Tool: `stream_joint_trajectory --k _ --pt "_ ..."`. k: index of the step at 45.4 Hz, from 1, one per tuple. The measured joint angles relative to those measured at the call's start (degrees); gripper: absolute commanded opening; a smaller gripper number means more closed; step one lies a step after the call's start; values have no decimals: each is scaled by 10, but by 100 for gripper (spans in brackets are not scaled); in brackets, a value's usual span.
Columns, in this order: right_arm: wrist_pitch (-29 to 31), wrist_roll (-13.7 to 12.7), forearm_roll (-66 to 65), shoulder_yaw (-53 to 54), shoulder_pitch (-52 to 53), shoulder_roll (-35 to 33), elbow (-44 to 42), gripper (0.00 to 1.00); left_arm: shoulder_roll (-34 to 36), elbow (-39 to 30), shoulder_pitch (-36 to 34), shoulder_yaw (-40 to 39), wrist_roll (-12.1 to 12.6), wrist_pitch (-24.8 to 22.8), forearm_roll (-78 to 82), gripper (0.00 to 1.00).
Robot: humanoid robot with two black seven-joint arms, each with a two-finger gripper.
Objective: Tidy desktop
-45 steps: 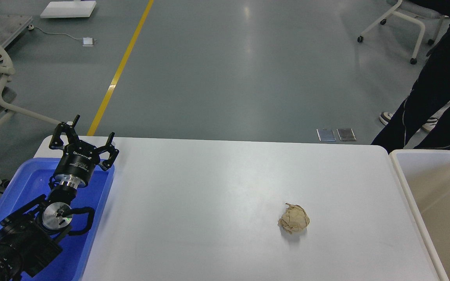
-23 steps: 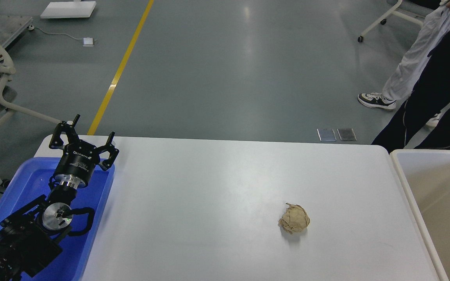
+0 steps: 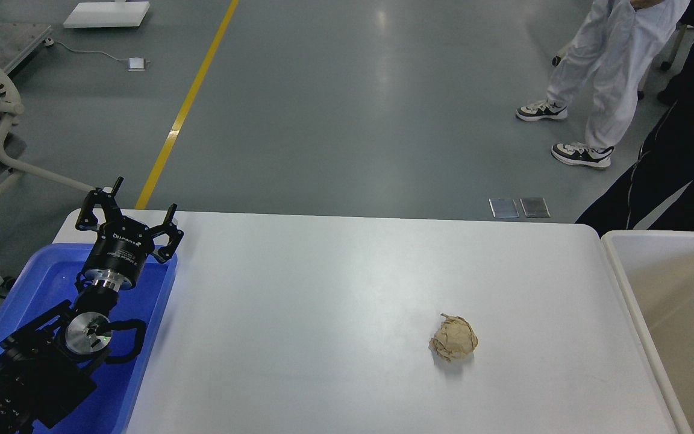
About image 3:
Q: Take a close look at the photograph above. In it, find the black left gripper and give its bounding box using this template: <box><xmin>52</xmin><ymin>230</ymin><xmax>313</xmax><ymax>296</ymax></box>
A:
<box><xmin>75</xmin><ymin>177</ymin><xmax>184</xmax><ymax>284</ymax></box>

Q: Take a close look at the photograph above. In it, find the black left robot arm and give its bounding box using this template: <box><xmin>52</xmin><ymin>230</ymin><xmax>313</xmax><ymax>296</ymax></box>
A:
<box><xmin>0</xmin><ymin>177</ymin><xmax>184</xmax><ymax>433</ymax></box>

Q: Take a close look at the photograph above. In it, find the blue plastic bin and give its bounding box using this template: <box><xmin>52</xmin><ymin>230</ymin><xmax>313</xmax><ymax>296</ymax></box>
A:
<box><xmin>0</xmin><ymin>244</ymin><xmax>177</xmax><ymax>433</ymax></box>

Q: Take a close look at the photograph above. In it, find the white power adapter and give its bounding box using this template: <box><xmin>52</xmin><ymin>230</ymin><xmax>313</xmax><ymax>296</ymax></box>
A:
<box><xmin>127</xmin><ymin>57</ymin><xmax>147</xmax><ymax>72</ymax></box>

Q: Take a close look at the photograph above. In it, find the white foam board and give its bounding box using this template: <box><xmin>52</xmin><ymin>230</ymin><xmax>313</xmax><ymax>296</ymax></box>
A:
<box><xmin>63</xmin><ymin>1</ymin><xmax>151</xmax><ymax>28</ymax></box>

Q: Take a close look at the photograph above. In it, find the grey metal platform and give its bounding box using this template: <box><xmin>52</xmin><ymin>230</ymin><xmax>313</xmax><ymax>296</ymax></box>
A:
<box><xmin>0</xmin><ymin>22</ymin><xmax>52</xmax><ymax>74</ymax></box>

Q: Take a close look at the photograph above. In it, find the crumpled brown paper ball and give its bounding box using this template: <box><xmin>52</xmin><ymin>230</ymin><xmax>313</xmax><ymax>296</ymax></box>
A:
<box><xmin>428</xmin><ymin>313</ymin><xmax>479</xmax><ymax>363</ymax></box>

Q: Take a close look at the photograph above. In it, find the left metal floor plate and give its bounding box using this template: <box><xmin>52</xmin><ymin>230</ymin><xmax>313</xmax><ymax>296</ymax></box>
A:
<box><xmin>489</xmin><ymin>197</ymin><xmax>519</xmax><ymax>219</ymax></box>

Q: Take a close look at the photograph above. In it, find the metal floor plate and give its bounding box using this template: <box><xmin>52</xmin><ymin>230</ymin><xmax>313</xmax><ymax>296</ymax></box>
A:
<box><xmin>520</xmin><ymin>197</ymin><xmax>551</xmax><ymax>219</ymax></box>
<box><xmin>489</xmin><ymin>197</ymin><xmax>519</xmax><ymax>219</ymax></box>

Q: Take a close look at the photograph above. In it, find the right metal floor plate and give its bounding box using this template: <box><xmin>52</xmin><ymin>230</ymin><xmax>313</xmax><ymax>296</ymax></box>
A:
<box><xmin>520</xmin><ymin>197</ymin><xmax>551</xmax><ymax>219</ymax></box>

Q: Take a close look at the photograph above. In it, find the person in white trousers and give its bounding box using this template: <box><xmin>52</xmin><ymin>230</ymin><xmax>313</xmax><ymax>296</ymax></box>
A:
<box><xmin>516</xmin><ymin>1</ymin><xmax>689</xmax><ymax>169</ymax></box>

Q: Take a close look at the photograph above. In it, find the white plastic bin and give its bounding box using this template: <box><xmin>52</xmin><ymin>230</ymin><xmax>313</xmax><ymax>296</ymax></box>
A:
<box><xmin>601</xmin><ymin>230</ymin><xmax>694</xmax><ymax>433</ymax></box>

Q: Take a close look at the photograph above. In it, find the person in black clothes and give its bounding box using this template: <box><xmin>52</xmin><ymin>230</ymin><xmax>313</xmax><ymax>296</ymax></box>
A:
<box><xmin>577</xmin><ymin>1</ymin><xmax>694</xmax><ymax>234</ymax></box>

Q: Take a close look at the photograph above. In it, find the white floor cable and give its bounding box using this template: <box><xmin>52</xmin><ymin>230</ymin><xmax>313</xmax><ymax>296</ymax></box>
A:
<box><xmin>44</xmin><ymin>39</ymin><xmax>131</xmax><ymax>63</ymax></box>

